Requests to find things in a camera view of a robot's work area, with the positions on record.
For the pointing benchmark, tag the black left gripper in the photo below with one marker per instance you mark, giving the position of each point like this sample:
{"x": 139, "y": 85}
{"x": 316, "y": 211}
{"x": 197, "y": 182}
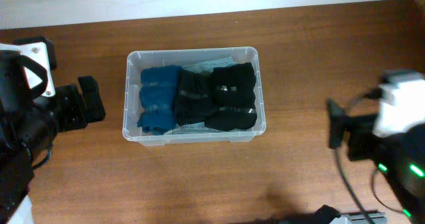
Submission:
{"x": 93, "y": 113}

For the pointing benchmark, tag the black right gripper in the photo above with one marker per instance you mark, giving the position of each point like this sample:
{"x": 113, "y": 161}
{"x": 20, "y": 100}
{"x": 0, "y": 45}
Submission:
{"x": 373, "y": 145}

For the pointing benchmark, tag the blue taped garment bundle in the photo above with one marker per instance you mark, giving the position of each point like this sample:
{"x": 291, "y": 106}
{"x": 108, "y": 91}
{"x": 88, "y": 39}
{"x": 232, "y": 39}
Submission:
{"x": 157, "y": 94}

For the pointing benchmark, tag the black taped garment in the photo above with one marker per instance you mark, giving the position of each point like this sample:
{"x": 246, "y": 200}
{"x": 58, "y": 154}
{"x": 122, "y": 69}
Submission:
{"x": 233, "y": 93}
{"x": 194, "y": 99}

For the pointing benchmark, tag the light blue jeans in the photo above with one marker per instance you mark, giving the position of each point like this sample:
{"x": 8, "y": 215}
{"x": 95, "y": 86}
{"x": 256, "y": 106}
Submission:
{"x": 205, "y": 67}

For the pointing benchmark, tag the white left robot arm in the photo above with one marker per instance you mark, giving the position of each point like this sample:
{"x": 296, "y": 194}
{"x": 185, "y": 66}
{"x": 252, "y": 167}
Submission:
{"x": 30, "y": 122}

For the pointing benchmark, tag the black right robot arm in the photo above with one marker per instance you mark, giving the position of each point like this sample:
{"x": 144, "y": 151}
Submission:
{"x": 399, "y": 157}

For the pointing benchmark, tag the clear plastic storage bin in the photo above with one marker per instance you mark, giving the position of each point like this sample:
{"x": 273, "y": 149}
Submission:
{"x": 140, "y": 60}

